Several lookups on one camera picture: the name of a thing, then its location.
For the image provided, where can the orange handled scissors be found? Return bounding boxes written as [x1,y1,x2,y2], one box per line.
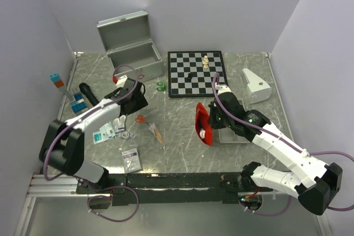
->
[135,114,151,125]

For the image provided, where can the red first aid kit pouch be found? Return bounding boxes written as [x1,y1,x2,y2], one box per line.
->
[195,102,212,146]

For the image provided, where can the white gauze roll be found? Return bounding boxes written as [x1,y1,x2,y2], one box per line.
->
[199,128,206,139]

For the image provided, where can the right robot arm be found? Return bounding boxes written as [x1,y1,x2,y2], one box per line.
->
[208,86,342,216]

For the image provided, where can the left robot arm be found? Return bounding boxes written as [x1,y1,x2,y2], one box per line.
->
[39,76,148,193]

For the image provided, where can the grey plastic tray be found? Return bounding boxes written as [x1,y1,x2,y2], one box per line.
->
[217,98,252,144]

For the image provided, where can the white bandage packet right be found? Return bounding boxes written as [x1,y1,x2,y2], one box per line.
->
[117,115,126,132]

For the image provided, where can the white bandage packet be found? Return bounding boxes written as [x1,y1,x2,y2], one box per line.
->
[112,118,124,134]
[117,115,126,132]

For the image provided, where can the white bandage packet left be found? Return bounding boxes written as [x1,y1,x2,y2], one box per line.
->
[112,118,124,134]

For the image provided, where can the bag of cotton swabs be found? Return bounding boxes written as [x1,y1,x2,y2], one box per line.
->
[149,123,163,145]

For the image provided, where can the green plastic clip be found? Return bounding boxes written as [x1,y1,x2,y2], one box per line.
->
[157,81,165,92]

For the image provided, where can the medical tape roll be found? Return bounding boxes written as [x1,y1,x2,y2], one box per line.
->
[121,131,130,139]

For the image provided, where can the teal striped wipe packet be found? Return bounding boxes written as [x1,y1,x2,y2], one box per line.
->
[92,123,116,144]

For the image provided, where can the white plastic wedge housing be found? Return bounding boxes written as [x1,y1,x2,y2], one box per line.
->
[242,68,272,104]

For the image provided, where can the black grey chessboard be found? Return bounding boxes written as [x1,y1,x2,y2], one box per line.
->
[167,51,228,98]

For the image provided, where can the toy brick tower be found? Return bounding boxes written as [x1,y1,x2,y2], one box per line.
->
[50,73,87,116]

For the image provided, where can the white gauze pad packet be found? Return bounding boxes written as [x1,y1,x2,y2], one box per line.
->
[122,148,142,174]

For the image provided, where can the open metal first aid case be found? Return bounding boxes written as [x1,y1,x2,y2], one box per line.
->
[96,11,164,82]

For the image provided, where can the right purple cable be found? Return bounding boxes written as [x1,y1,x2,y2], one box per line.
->
[212,72,354,217]

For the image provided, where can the black microphone orange ring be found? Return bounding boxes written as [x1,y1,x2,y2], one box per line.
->
[79,82,100,106]

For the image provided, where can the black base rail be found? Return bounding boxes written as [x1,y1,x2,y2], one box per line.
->
[76,172,258,206]

